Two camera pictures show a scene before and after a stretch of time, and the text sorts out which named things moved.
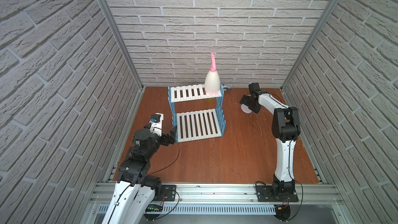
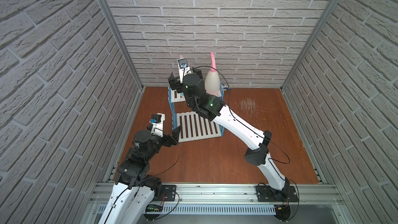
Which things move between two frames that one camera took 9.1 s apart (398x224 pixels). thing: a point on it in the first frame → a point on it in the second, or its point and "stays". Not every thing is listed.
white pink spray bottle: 212,85 stays
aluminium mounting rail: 309,193 stays
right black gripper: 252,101 → 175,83
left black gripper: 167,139 stays
